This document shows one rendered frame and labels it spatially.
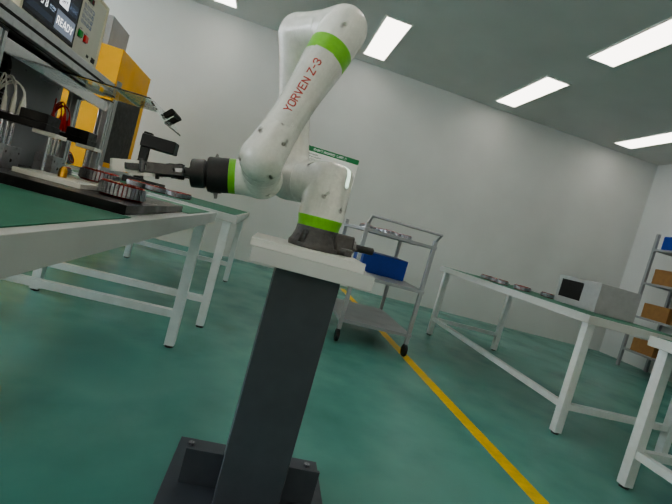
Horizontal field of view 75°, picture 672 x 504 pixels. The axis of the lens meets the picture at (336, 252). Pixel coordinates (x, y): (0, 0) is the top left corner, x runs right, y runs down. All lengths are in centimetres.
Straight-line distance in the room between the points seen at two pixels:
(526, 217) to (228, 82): 504
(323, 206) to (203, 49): 585
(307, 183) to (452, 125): 608
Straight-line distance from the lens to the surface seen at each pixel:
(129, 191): 120
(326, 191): 119
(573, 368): 303
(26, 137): 168
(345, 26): 122
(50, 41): 138
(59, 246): 68
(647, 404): 267
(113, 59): 509
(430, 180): 700
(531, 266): 786
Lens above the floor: 85
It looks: 3 degrees down
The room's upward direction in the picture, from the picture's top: 16 degrees clockwise
